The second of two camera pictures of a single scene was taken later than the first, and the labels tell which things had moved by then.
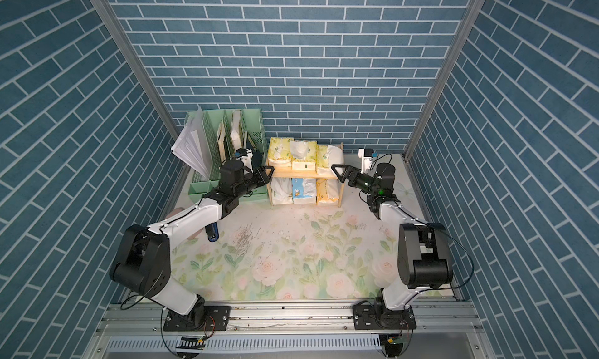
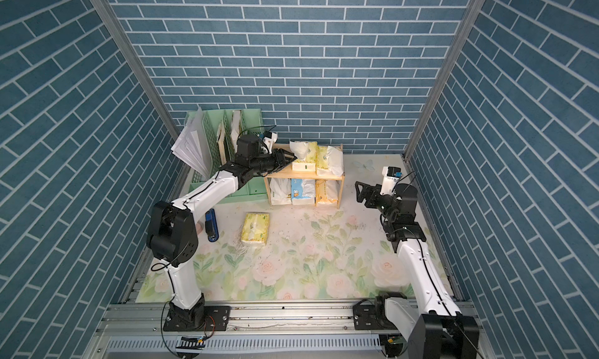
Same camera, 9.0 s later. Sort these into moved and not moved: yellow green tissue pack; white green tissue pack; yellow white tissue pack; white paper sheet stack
Moved: yellow green tissue pack
Not moved: yellow white tissue pack; white paper sheet stack; white green tissue pack
